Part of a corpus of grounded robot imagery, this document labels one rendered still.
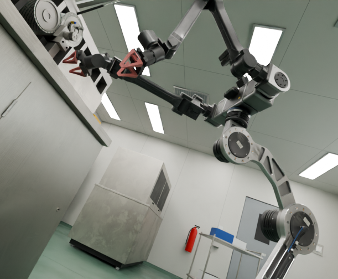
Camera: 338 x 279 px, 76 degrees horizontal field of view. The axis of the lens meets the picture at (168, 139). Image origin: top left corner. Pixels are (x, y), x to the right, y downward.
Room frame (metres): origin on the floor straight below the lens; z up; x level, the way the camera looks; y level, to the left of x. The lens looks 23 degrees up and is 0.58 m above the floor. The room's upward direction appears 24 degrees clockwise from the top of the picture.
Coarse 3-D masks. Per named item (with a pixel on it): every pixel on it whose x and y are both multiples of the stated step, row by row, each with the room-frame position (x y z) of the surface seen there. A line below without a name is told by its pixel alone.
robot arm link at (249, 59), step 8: (208, 0) 0.70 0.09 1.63; (216, 0) 0.70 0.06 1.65; (208, 8) 0.76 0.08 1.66; (216, 8) 0.71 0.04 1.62; (224, 8) 0.72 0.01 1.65; (216, 16) 0.74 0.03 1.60; (224, 16) 0.72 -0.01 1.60; (224, 24) 0.73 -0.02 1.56; (224, 32) 0.75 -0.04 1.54; (232, 32) 0.74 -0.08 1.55; (224, 40) 0.77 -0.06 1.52; (232, 40) 0.74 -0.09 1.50; (232, 48) 0.76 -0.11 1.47; (240, 48) 0.75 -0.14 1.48; (232, 56) 0.78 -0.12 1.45; (240, 56) 0.78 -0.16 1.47; (248, 56) 0.73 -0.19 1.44; (232, 64) 0.81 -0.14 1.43; (248, 64) 0.74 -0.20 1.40; (256, 64) 0.75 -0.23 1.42; (232, 72) 0.82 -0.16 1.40
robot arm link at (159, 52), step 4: (152, 44) 0.67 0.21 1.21; (156, 44) 0.68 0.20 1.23; (148, 48) 0.69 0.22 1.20; (152, 48) 0.67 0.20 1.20; (156, 48) 0.67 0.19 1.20; (160, 48) 0.67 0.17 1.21; (156, 52) 0.67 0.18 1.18; (160, 52) 0.67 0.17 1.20; (164, 52) 0.68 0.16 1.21; (156, 56) 0.68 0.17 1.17; (160, 56) 0.69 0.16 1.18; (164, 56) 0.69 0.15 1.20; (156, 60) 0.69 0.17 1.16; (160, 60) 0.71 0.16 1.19
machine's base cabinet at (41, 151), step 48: (0, 48) 0.47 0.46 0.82; (0, 96) 0.54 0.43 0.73; (48, 96) 0.65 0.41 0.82; (0, 144) 0.62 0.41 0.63; (48, 144) 0.76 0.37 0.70; (96, 144) 1.01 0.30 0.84; (0, 192) 0.71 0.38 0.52; (48, 192) 0.89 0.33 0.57; (0, 240) 0.82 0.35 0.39; (48, 240) 1.06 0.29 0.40
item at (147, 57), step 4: (136, 48) 0.63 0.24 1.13; (140, 48) 0.63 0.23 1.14; (140, 52) 0.64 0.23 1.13; (144, 52) 0.67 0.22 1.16; (148, 52) 0.66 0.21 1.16; (152, 52) 0.67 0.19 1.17; (144, 56) 0.64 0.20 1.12; (148, 56) 0.67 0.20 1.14; (152, 56) 0.67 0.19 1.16; (144, 60) 0.64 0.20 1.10; (148, 60) 0.67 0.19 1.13; (152, 60) 0.68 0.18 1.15; (144, 64) 0.67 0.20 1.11; (148, 64) 0.69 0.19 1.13; (152, 64) 0.71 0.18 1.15; (136, 68) 0.73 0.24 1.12; (144, 68) 0.69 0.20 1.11
